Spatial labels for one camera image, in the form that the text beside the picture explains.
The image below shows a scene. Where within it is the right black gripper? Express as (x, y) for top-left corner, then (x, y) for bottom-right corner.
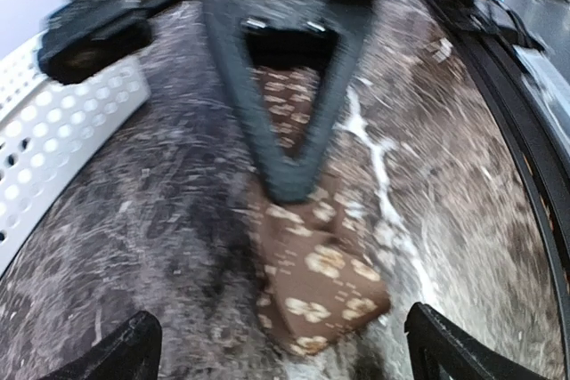
(202, 0), (372, 204)

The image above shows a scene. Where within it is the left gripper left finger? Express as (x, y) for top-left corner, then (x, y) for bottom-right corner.
(45, 311), (162, 380)

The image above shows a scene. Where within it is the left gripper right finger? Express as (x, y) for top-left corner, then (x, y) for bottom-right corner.
(404, 303), (530, 379)

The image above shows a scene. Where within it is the brown floral patterned tie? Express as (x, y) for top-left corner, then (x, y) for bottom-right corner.
(247, 66), (393, 358)

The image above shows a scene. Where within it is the white perforated plastic basket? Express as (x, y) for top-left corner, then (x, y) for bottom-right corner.
(1, 36), (151, 270)

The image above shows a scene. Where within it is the black curved front rail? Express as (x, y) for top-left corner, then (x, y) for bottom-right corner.
(409, 0), (570, 332)

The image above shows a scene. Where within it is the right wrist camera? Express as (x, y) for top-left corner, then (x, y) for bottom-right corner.
(37, 0), (152, 85)

